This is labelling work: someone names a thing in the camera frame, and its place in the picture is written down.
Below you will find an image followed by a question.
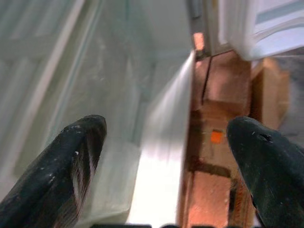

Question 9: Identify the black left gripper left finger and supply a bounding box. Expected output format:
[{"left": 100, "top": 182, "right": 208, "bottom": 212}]
[{"left": 0, "top": 114, "right": 107, "bottom": 228}]

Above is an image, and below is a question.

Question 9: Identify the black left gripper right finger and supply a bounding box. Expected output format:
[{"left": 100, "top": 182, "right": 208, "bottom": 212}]
[{"left": 226, "top": 116, "right": 304, "bottom": 228}]

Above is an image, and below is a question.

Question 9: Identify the silver fridge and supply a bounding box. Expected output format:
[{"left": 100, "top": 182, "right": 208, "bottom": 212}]
[{"left": 0, "top": 0, "right": 216, "bottom": 226}]

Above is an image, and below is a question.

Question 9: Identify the orange brick under fridge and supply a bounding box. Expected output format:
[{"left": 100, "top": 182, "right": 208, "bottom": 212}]
[{"left": 186, "top": 170, "right": 234, "bottom": 228}]

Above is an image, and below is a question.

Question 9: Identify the small orange block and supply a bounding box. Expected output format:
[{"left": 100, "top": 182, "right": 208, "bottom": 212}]
[{"left": 210, "top": 130, "right": 224, "bottom": 145}]

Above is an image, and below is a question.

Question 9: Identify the large orange brick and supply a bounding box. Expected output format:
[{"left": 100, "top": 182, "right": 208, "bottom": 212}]
[{"left": 191, "top": 50, "right": 253, "bottom": 113}]

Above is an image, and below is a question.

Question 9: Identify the light blue plastic chair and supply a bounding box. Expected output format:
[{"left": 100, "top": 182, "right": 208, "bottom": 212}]
[{"left": 218, "top": 0, "right": 304, "bottom": 60}]

